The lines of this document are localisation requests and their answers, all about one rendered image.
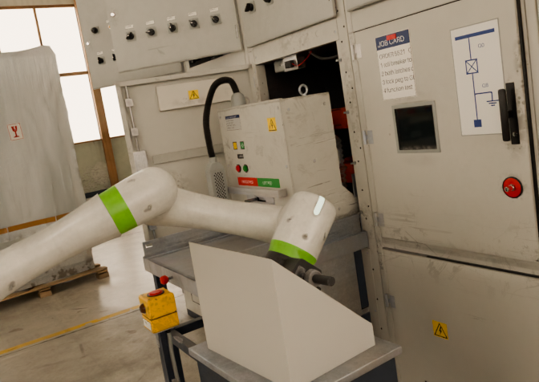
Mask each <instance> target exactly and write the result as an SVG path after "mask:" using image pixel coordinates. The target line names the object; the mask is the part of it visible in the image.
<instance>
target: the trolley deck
mask: <svg viewBox="0 0 539 382"><path fill-rule="evenodd" d="M264 243H266V242H260V241H258V240H254V239H251V238H244V237H241V236H237V235H231V236H228V237H225V238H220V239H217V240H215V241H211V242H206V243H204V244H201V245H205V246H211V247H216V248H220V249H224V250H231V251H235V252H238V251H241V250H246V249H249V248H251V247H254V246H259V245H261V244H264ZM368 246H369V245H368V239H367V232H360V233H357V234H353V235H351V236H348V237H345V238H341V239H339V240H336V241H333V242H329V243H327V244H324V245H323V247H322V250H321V252H320V255H319V256H318V260H317V262H316V263H315V264H314V266H317V265H319V264H322V263H324V262H328V261H330V260H333V259H335V258H339V257H342V256H344V255H346V254H350V253H353V252H355V251H357V250H361V249H364V248H366V247H368ZM143 260H144V268H145V270H146V271H147V272H149V273H151V274H154V275H155V276H157V277H159V278H160V277H161V276H163V275H166V276H168V277H171V276H172V279H169V281H168V282H170V283H171V284H173V285H175V286H177V287H179V288H181V289H183V290H185V291H187V292H189V293H191V294H193V295H195V296H197V297H199V296H198V292H197V284H196V279H195V274H194V270H193V262H192V257H191V253H190V248H187V249H184V250H179V251H177V252H173V253H171V254H166V255H163V256H159V257H157V258H152V259H149V260H147V259H146V258H145V256H143Z"/></svg>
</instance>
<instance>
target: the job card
mask: <svg viewBox="0 0 539 382"><path fill-rule="evenodd" d="M375 45H376V51H377V58H378V64H379V76H380V82H381V88H382V95H383V101H386V100H397V99H403V98H409V97H416V96H417V89H416V82H415V69H414V63H413V56H412V49H411V36H410V30H409V28H407V29H404V30H399V31H396V32H393V33H390V34H387V35H382V36H379V37H376V38H375Z"/></svg>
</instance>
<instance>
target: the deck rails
mask: <svg viewBox="0 0 539 382"><path fill-rule="evenodd" d="M360 232H362V230H361V226H360V220H359V215H358V214H356V215H354V216H351V217H346V218H343V219H341V220H338V221H334V222H333V224H332V226H331V228H330V232H329V233H328V236H327V238H326V241H325V243H324V244H327V243H329V242H333V241H336V240H339V239H341V238H345V237H348V236H351V235H353V234H357V233H360ZM231 235H233V234H225V233H221V232H216V231H210V230H199V229H190V230H185V231H181V232H178V233H175V234H169V235H167V236H163V237H160V238H155V239H152V240H149V241H146V242H142V244H143V248H144V256H145V258H146V259H147V260H149V259H152V258H157V257H159V256H163V255H166V254H171V253H173V252H177V251H179V250H184V249H187V248H189V243H188V242H193V243H196V244H204V243H206V242H211V241H215V240H217V239H220V238H225V237H228V236H231ZM149 243H152V246H150V247H147V248H146V246H145V245H147V244H149ZM269 248H270V244H269V243H264V244H261V245H259V246H254V247H251V248H249V249H246V250H241V251H238V252H239V253H243V254H250V255H253V256H258V257H262V258H264V257H265V256H266V254H267V252H268V250H269Z"/></svg>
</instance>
